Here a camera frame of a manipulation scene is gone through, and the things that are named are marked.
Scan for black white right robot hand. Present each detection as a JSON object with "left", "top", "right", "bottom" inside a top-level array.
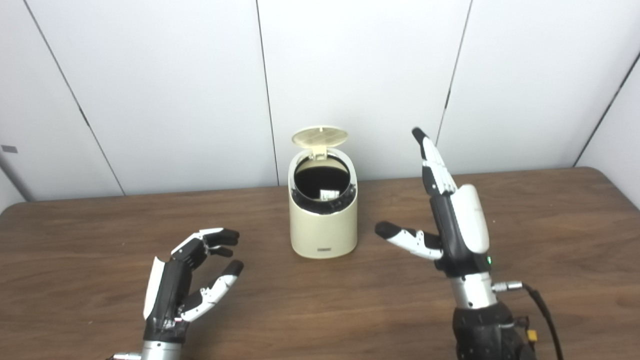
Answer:
[{"left": 375, "top": 127, "right": 493, "bottom": 279}]

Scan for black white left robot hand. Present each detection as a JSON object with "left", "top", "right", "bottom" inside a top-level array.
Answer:
[{"left": 143, "top": 228, "right": 245, "bottom": 343}]

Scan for cream-colored round bin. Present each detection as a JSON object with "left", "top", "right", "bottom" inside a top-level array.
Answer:
[{"left": 288, "top": 125, "right": 359, "bottom": 260}]

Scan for cream round bin lid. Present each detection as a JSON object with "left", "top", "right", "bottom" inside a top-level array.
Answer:
[{"left": 291, "top": 125, "right": 349, "bottom": 161}]

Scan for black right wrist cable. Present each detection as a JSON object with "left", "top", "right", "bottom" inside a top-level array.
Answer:
[{"left": 492, "top": 281, "right": 565, "bottom": 360}]

